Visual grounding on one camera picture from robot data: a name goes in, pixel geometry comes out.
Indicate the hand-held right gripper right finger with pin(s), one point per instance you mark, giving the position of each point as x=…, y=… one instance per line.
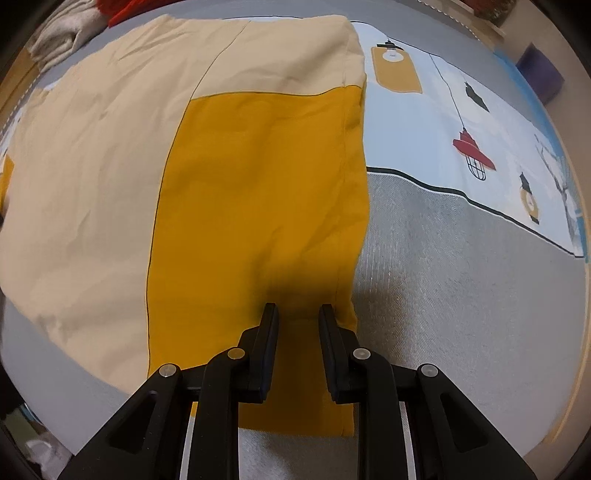
x=328, y=344

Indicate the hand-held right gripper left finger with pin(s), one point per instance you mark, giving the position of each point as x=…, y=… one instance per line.
x=270, y=344

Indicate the beige and yellow jacket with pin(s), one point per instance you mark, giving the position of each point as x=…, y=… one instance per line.
x=258, y=184

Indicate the printed grey blue bedsheet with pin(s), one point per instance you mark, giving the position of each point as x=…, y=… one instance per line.
x=461, y=277

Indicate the purple box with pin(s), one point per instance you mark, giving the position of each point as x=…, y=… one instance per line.
x=541, y=71

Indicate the red knit sweater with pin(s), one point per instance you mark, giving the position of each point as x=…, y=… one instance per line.
x=122, y=9

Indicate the folded beige blanket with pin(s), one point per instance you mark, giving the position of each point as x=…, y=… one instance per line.
x=62, y=32

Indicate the wooden bed frame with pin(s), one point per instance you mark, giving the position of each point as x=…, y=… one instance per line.
x=14, y=85

